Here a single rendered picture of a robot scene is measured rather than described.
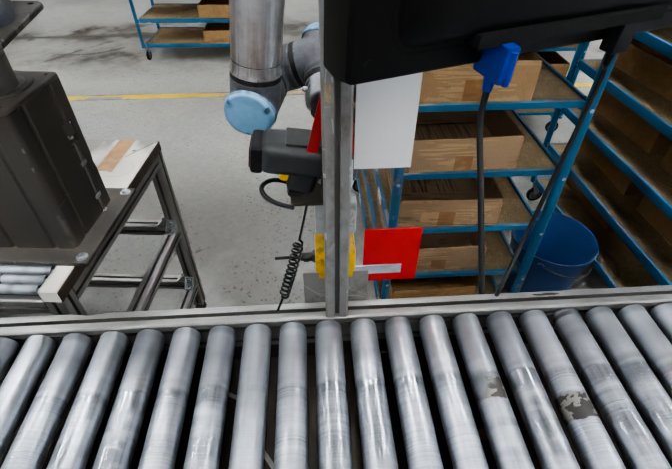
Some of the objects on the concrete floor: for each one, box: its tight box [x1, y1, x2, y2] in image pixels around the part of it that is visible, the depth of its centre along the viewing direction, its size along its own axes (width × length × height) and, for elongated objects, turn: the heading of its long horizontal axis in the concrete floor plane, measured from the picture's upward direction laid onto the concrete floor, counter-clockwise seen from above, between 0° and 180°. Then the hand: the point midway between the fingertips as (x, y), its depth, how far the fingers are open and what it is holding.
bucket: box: [505, 210, 599, 293], centre depth 174 cm, size 31×31×29 cm
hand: (337, 199), depth 74 cm, fingers closed
